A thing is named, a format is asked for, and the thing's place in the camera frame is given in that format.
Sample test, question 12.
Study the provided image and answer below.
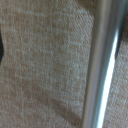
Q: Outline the grey metal pole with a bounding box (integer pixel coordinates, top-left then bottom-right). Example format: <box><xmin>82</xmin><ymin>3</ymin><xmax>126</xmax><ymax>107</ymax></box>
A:
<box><xmin>80</xmin><ymin>0</ymin><xmax>127</xmax><ymax>128</ymax></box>

